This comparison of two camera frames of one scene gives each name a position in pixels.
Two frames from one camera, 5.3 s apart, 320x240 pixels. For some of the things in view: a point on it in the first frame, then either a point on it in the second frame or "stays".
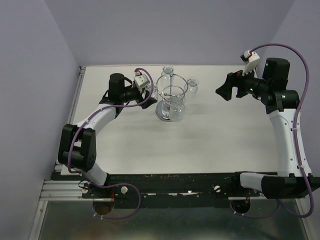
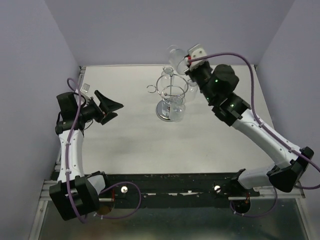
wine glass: x=177 y=108 stays
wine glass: x=191 y=86 stays
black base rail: x=168 y=190 stays
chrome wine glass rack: x=172 y=88 stays
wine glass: x=154 y=93 to x=175 y=55
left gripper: x=140 y=98 to x=107 y=105
